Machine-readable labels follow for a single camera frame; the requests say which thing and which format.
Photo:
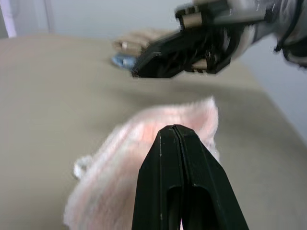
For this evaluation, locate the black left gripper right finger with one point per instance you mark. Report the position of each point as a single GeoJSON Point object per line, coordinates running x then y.
{"type": "Point", "coordinates": [206, 179]}

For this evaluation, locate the white door frame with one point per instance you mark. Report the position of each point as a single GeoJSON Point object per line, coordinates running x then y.
{"type": "Point", "coordinates": [7, 19]}

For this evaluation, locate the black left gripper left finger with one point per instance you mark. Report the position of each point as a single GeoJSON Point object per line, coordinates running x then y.
{"type": "Point", "coordinates": [158, 179]}

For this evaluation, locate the pink towel with white loop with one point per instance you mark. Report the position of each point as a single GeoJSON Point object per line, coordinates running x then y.
{"type": "Point", "coordinates": [108, 179]}

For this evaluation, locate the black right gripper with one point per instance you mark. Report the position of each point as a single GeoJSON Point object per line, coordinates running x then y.
{"type": "Point", "coordinates": [216, 36]}

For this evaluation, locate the beige towel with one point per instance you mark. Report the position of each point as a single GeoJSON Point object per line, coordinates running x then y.
{"type": "Point", "coordinates": [139, 38]}

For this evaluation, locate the blue folded towel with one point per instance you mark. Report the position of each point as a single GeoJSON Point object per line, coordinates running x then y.
{"type": "Point", "coordinates": [120, 61]}

